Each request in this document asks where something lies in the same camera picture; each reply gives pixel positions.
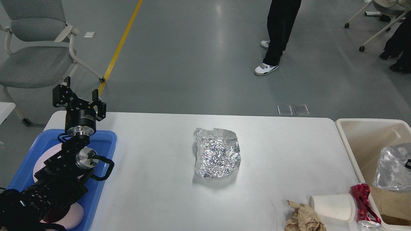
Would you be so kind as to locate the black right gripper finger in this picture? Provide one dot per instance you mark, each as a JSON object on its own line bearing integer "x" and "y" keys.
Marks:
{"x": 408, "y": 164}

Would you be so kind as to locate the clear floor plate left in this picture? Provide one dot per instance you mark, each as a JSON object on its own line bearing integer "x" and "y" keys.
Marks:
{"x": 285, "y": 110}

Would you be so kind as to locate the beige plastic bin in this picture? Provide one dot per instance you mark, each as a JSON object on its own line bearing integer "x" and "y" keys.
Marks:
{"x": 363, "y": 140}

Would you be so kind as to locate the aluminium foil tray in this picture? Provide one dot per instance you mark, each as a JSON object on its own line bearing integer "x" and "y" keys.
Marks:
{"x": 391, "y": 173}

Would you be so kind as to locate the clear floor plate right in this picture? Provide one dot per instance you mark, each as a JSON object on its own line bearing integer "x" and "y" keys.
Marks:
{"x": 301, "y": 109}

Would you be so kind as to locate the brown paper bag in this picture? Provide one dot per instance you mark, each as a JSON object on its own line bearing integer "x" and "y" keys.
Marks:
{"x": 394, "y": 208}

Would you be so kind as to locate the white paper cup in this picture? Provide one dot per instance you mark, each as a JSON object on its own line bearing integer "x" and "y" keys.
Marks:
{"x": 337, "y": 206}

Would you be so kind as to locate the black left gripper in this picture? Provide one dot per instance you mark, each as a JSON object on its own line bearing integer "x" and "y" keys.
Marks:
{"x": 81, "y": 115}

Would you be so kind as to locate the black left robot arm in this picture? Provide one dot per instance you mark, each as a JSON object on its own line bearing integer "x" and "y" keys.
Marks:
{"x": 61, "y": 182}

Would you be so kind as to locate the crumpled brown paper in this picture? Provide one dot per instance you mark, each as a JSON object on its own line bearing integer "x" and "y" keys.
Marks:
{"x": 304, "y": 218}

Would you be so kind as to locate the blue plastic tray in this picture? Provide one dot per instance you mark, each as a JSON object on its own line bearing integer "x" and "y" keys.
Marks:
{"x": 103, "y": 142}

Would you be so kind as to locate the white side table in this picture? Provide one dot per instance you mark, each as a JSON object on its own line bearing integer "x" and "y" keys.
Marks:
{"x": 5, "y": 109}

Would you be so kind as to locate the pink mug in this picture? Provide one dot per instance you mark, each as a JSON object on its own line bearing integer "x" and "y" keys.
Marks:
{"x": 69, "y": 218}

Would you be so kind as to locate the clear floor plate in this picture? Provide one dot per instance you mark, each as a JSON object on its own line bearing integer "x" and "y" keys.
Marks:
{"x": 301, "y": 109}
{"x": 285, "y": 110}

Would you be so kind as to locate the grey office chair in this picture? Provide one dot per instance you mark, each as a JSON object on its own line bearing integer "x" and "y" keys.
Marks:
{"x": 38, "y": 66}

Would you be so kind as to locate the pink plate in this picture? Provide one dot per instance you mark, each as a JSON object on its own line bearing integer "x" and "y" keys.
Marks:
{"x": 46, "y": 155}

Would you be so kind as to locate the red crushed can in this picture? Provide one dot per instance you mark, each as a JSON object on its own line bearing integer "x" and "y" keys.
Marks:
{"x": 365, "y": 215}

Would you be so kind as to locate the person in black trousers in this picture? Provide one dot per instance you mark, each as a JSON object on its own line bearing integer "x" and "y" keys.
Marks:
{"x": 280, "y": 21}

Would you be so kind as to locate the aluminium foil sheet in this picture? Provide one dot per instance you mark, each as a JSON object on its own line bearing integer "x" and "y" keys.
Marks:
{"x": 218, "y": 152}

